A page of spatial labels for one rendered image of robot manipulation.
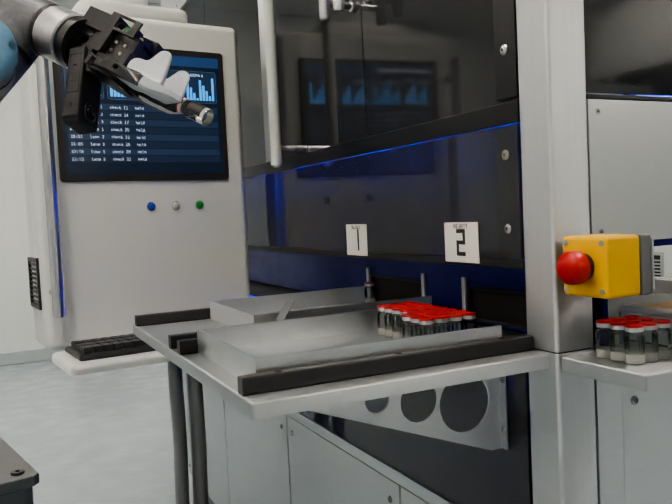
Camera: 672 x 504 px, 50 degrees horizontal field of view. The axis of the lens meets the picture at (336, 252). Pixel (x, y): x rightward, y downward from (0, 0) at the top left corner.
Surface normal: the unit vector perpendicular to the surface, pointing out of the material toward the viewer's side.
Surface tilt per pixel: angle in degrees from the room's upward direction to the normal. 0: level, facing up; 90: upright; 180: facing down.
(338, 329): 90
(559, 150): 90
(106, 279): 90
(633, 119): 90
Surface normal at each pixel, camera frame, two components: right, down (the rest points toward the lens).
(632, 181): 0.44, 0.03
